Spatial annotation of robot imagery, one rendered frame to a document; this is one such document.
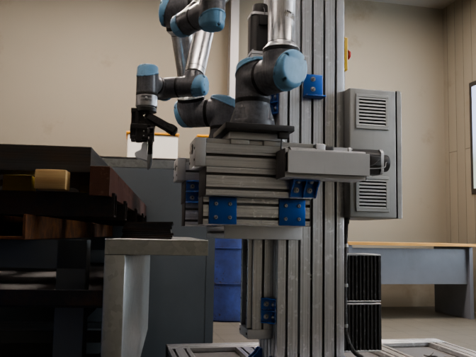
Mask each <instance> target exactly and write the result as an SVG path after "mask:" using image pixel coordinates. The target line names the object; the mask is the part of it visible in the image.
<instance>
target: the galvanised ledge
mask: <svg viewBox="0 0 476 357"><path fill-rule="evenodd" d="M105 254H124V255H173V256H208V240H204V239H196V238H192V237H172V239H132V238H110V239H105Z"/></svg>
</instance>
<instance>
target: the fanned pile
mask: <svg viewBox="0 0 476 357"><path fill-rule="evenodd" d="M172 225H174V223H173V222H126V224H125V225H124V227H123V231H122V232H123V235H122V237H121V238H132V239H172V237H173V235H174V233H172ZM136 232H138V233H136Z"/></svg>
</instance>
